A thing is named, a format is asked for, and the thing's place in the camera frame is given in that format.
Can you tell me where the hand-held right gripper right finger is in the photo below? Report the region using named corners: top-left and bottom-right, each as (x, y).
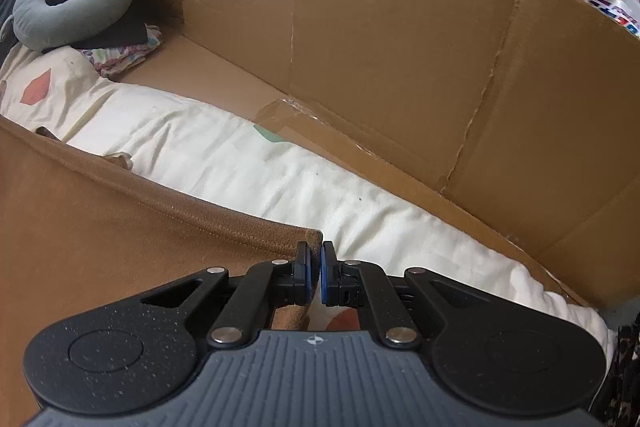
top-left (320, 241), bottom-right (483, 349)

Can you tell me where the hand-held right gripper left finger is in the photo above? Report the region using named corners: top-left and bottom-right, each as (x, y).
top-left (141, 241), bottom-right (313, 349)

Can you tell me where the brown t-shirt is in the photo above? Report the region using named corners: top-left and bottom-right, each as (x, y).
top-left (0, 114), bottom-right (323, 427)

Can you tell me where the white patterned bed blanket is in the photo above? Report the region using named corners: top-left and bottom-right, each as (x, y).
top-left (0, 42), bottom-right (613, 388)

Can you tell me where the brown cardboard sheet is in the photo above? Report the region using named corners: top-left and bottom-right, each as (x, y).
top-left (117, 0), bottom-right (640, 308)

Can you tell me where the colourful patterned cloth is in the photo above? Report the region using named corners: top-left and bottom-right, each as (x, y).
top-left (80, 24), bottom-right (163, 80)

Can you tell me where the black flat pad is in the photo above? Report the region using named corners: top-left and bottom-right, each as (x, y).
top-left (42, 0), bottom-right (151, 52)

